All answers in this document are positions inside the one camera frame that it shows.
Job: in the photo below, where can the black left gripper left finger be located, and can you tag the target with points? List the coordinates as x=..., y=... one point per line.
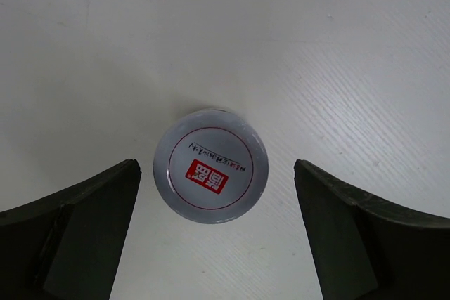
x=68, y=245

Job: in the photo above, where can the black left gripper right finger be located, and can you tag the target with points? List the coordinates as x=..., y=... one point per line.
x=366, y=247

